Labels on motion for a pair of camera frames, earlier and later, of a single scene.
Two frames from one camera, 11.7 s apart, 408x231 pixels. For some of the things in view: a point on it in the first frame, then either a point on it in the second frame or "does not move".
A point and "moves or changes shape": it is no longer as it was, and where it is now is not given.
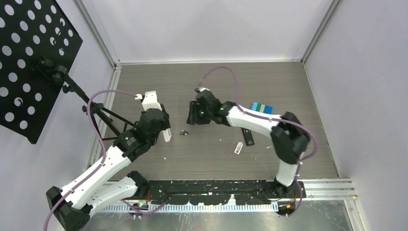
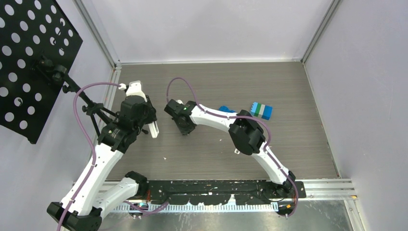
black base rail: x=210 y=192 does not move
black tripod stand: x=100 y=118 does not move
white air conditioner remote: x=167 y=134 moves or changes shape
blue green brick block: x=260 y=107 does not move
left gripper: x=166 y=124 → x=151 y=117
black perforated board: x=30 y=29 does not move
